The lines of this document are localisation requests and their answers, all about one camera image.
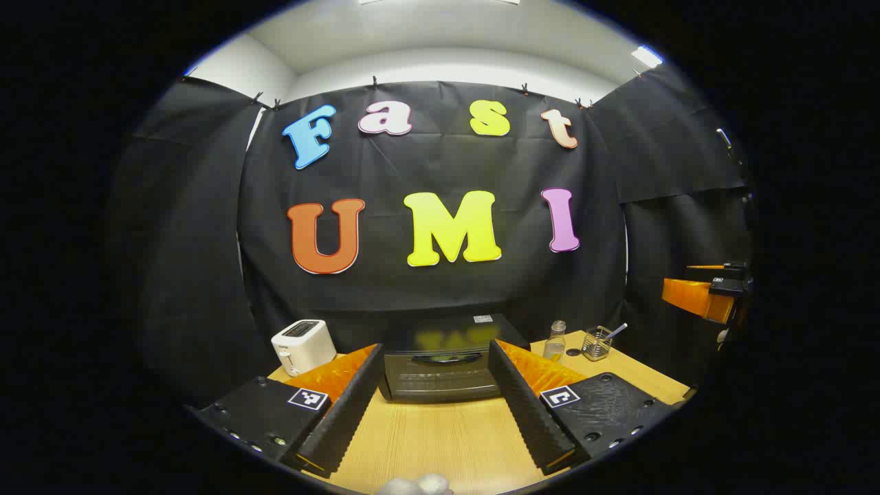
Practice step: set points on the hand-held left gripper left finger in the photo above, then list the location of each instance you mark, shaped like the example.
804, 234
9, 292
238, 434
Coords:
347, 419

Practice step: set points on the black electric oven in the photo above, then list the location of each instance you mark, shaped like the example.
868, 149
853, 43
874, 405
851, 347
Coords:
440, 378

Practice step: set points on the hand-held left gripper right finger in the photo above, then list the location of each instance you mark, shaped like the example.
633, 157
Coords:
526, 412

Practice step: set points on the ceiling light panel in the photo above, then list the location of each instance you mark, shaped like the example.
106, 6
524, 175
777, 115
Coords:
647, 56

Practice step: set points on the white toaster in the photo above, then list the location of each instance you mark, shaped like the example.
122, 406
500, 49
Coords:
302, 347

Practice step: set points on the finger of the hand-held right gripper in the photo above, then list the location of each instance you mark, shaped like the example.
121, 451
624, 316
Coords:
694, 297
735, 268

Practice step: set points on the metal spoon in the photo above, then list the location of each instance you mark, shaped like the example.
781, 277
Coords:
617, 331

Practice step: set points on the clear plastic bottle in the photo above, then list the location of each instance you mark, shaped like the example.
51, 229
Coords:
554, 347

